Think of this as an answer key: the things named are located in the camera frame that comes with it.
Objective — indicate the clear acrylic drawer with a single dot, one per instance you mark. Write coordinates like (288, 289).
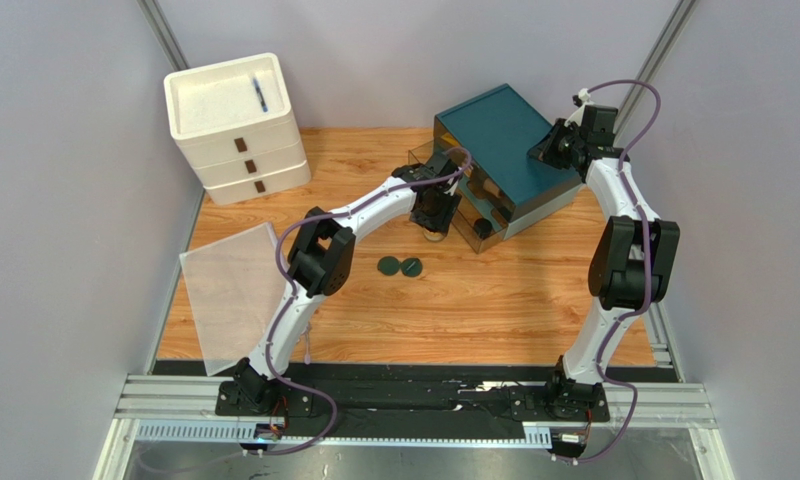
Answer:
(462, 224)
(482, 192)

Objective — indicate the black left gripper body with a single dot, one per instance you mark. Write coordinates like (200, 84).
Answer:
(444, 203)

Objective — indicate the white mesh pouch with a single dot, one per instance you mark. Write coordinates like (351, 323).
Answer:
(242, 305)

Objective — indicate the gold lid cream jar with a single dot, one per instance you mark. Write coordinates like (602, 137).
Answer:
(434, 236)

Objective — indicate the white three drawer cabinet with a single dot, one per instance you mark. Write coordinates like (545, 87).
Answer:
(237, 152)

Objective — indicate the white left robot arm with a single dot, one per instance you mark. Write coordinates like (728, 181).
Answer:
(319, 261)

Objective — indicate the small black jar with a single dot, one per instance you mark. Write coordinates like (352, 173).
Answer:
(483, 228)

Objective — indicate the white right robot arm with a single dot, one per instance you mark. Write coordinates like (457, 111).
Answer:
(630, 270)

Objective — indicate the teal drawer organizer box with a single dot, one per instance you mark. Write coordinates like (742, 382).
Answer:
(498, 128)

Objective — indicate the dark green round compact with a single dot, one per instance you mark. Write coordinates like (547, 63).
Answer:
(389, 265)

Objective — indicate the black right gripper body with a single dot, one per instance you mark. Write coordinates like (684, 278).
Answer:
(549, 149)

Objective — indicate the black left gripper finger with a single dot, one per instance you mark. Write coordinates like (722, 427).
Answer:
(421, 219)
(442, 223)

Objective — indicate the blue pen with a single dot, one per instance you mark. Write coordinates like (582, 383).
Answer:
(260, 96)

